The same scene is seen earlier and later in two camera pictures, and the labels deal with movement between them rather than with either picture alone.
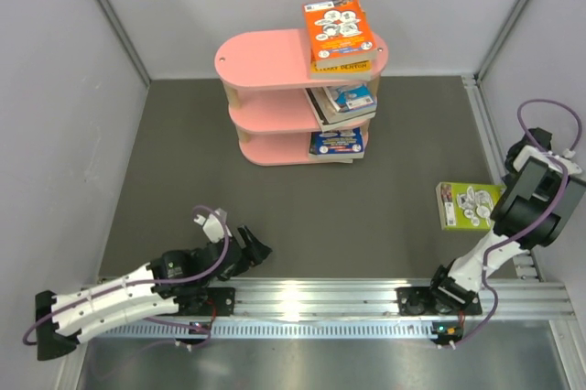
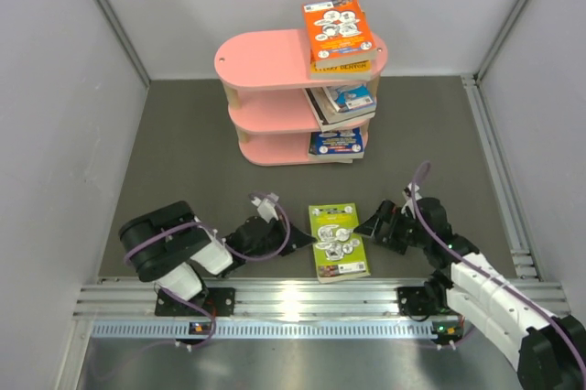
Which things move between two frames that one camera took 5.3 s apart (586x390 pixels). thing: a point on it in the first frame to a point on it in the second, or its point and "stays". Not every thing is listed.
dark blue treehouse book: x=346 y=144 stays
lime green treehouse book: x=467 y=206 to x=339 y=251
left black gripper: x=255 y=254 to x=297 y=239
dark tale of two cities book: x=326 y=112 stays
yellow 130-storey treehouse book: x=354 y=71 stays
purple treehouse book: x=321 y=160 stays
